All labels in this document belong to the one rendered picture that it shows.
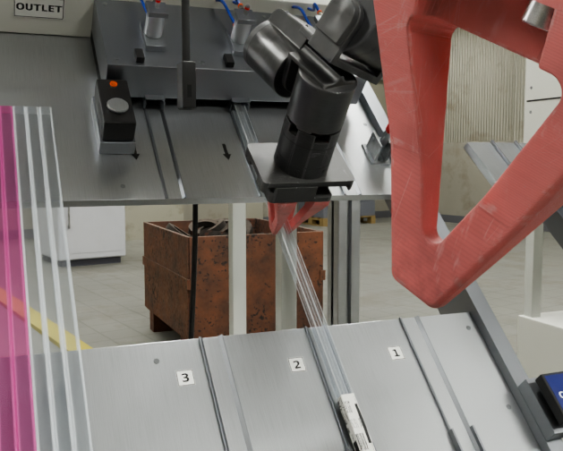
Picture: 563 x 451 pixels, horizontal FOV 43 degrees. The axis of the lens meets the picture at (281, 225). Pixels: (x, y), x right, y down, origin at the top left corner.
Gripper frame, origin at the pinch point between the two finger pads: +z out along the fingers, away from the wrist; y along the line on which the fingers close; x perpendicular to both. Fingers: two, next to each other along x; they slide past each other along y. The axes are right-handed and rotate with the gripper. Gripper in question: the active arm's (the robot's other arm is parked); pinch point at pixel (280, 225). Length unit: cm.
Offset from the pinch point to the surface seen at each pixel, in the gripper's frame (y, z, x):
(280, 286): -16.8, 38.1, -22.8
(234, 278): -17, 57, -42
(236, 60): 0.5, -7.6, -21.9
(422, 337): -11.4, 2.1, 15.8
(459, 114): -678, 506, -735
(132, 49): 13.3, -7.8, -23.1
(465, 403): -12.8, 2.9, 23.6
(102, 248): -71, 460, -443
